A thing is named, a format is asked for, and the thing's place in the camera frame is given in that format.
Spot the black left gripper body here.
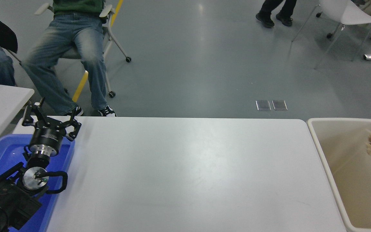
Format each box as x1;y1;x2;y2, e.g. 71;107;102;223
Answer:
29;124;67;151

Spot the rolling chair with armrests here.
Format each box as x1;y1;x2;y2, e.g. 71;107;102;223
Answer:
34;0;132;98

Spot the metal floor socket plate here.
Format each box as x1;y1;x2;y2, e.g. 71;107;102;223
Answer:
255;100;271;111
272;100;288;111

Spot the blue plastic tray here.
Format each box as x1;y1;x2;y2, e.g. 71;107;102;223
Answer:
0;134;76;232

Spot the grey chair leg with castor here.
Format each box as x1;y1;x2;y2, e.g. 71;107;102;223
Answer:
4;48;23;66

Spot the white shell chair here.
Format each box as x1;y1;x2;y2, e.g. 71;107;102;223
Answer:
292;0;371;69

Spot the seated person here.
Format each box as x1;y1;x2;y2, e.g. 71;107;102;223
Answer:
21;0;118;117

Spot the large pale plastic bin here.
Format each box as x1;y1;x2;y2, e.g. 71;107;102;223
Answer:
307;118;371;232

